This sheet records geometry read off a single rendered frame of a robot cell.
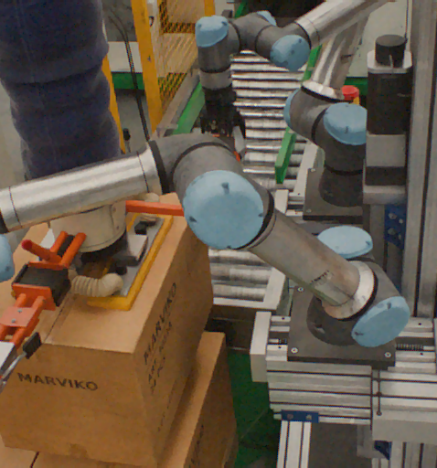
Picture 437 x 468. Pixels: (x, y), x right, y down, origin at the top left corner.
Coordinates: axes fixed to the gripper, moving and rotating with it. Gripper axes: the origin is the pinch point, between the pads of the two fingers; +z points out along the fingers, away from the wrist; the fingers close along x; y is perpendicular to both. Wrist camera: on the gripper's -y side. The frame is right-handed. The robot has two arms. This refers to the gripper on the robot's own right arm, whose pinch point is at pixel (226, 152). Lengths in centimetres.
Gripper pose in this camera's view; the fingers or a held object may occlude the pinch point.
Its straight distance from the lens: 200.4
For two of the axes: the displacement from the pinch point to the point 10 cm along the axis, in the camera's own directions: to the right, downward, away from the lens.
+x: 9.7, 0.8, -2.5
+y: -2.5, 6.0, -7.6
